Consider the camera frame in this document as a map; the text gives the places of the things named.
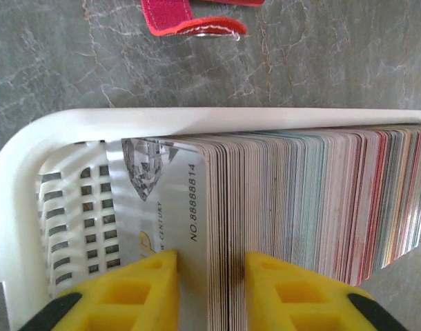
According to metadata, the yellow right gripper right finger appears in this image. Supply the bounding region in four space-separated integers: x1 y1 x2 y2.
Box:
244 250 410 331

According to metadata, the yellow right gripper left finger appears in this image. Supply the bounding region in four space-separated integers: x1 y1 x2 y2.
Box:
22 250 180 331

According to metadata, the silver VIP card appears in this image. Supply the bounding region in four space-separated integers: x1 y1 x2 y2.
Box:
106 137 211 331

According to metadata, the red card holder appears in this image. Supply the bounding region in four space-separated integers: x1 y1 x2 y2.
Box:
140 0 266 39

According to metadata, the stack of plastic cards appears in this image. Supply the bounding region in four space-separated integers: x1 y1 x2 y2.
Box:
196 126 421 331

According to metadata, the white slotted plastic basket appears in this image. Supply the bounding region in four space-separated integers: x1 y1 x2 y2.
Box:
0 107 421 331

